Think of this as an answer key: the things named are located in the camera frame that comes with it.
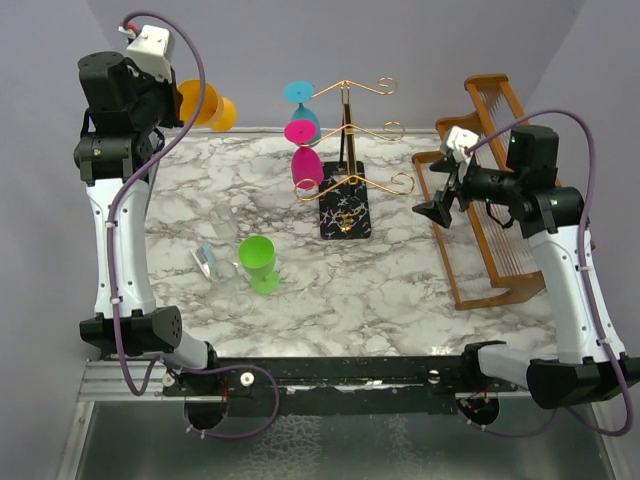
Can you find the small blue white card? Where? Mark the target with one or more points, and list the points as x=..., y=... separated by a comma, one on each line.
x=204, y=258

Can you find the blue wine glass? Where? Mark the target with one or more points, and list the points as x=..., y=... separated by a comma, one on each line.
x=299, y=92

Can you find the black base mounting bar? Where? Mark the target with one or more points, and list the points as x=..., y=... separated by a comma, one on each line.
x=330, y=386

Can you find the gold wine glass rack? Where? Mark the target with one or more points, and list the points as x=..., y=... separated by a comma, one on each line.
x=342, y=197

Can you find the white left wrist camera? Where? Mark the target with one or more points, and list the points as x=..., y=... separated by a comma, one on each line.
x=151, y=49

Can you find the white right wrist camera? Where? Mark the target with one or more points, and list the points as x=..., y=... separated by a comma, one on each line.
x=457, y=143

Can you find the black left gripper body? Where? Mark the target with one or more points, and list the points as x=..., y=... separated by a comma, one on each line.
x=157, y=104

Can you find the wooden tiered shelf rack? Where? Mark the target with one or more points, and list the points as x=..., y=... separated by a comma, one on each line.
x=484, y=215

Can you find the orange wine glass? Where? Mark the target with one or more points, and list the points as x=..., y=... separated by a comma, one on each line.
x=217, y=113

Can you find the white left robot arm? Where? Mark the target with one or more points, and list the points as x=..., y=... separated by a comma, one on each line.
x=118, y=175

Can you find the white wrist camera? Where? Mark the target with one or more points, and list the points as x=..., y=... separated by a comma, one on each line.
x=457, y=143
x=151, y=49

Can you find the green wine glass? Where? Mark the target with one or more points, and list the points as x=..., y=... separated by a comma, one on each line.
x=257, y=256

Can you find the clear wine glass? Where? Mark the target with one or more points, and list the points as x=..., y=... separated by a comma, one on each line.
x=226, y=287

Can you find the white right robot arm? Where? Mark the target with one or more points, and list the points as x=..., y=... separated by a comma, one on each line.
x=591, y=363

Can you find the pink wine glass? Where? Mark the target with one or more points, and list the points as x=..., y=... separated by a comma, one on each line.
x=306, y=166

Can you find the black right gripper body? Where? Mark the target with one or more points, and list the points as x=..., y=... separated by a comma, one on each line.
x=480, y=184

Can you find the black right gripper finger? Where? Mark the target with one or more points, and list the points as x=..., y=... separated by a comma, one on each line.
x=435, y=210
x=444, y=165

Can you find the aluminium extrusion rail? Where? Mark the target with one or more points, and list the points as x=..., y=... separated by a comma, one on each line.
x=103, y=381

